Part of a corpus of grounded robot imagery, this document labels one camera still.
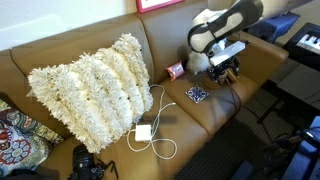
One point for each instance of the brown leather sofa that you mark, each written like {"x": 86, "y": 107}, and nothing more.
{"x": 184, "y": 127}

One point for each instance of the red framed picture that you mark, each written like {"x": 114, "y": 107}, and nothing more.
{"x": 149, "y": 5}

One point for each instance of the white shaggy pillow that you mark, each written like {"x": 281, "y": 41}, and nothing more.
{"x": 99, "y": 96}

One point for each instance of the white fluffy plush toy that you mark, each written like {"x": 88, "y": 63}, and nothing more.
{"x": 197, "y": 62}

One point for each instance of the black keyboard piano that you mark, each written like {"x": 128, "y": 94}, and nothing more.
{"x": 304, "y": 46}

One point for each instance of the blue cloth side table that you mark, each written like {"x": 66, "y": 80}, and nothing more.
{"x": 270, "y": 29}

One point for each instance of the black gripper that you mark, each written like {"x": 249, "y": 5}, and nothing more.
{"x": 230, "y": 68}

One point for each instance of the colourful patterned pillow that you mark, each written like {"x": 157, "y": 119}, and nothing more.
{"x": 24, "y": 142}

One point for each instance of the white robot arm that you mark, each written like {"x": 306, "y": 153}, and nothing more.
{"x": 211, "y": 27}

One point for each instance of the black camera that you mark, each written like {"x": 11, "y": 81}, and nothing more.
{"x": 85, "y": 168}

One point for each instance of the pink tissue pack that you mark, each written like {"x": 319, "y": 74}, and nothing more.
{"x": 176, "y": 70}

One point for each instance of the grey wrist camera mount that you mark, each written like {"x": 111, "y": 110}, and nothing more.
{"x": 227, "y": 53}

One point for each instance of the white power adapter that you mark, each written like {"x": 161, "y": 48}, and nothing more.
{"x": 143, "y": 133}

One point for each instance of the blue white patterned tile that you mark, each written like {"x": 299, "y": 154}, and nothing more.
{"x": 197, "y": 94}

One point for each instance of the brown woven bucket bag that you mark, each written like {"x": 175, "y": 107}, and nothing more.
{"x": 228, "y": 77}

